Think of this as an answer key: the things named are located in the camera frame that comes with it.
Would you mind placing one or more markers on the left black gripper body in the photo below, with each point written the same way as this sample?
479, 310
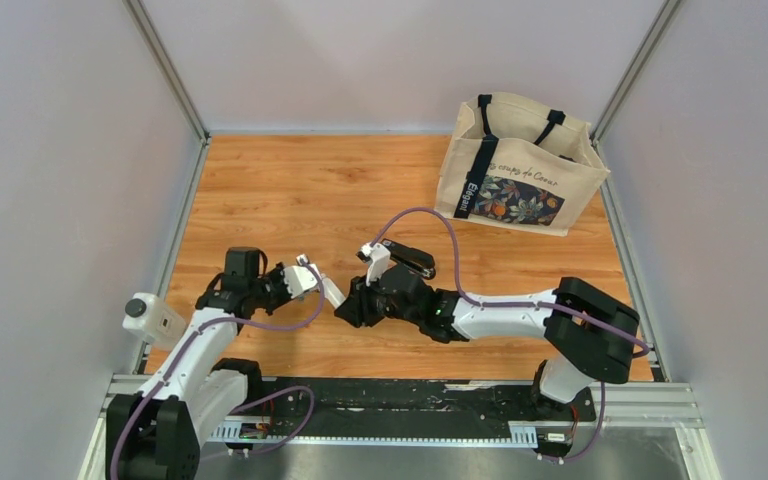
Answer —
270, 289

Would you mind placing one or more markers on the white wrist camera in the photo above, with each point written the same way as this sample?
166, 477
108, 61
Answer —
377, 258
301, 278

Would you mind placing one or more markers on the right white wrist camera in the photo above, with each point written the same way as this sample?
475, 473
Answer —
377, 258

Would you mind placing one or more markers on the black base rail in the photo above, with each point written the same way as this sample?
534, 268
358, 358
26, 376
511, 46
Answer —
411, 412

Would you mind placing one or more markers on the beige floral tote bag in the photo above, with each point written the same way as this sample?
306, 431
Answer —
515, 163

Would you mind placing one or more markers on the black stapler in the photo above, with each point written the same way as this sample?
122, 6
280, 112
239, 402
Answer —
416, 260

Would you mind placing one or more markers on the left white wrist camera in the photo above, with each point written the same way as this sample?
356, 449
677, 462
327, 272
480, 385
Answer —
301, 278

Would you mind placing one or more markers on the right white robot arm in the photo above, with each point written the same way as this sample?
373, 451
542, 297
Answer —
594, 334

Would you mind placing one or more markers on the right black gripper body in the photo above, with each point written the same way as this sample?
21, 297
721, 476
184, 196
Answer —
361, 289

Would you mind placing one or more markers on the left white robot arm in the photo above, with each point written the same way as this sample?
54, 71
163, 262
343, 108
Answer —
158, 431

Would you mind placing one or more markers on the white stapler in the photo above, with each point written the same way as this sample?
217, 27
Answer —
330, 290

